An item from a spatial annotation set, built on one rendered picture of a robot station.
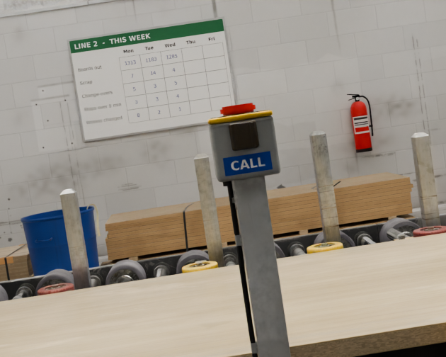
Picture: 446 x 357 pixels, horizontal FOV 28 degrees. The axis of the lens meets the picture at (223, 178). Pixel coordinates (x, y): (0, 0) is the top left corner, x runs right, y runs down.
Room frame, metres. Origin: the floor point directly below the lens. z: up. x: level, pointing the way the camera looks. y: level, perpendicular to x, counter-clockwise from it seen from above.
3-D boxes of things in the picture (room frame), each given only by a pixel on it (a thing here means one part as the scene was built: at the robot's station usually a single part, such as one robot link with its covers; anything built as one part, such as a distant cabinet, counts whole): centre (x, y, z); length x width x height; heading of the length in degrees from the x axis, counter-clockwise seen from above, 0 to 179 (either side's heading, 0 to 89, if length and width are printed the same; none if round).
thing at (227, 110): (1.00, -0.03, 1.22); 0.04 x 0.04 x 0.02
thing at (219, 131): (1.00, -0.03, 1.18); 0.07 x 0.07 x 0.08; 2
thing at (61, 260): (6.60, 1.25, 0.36); 0.59 x 0.57 x 0.73; 1
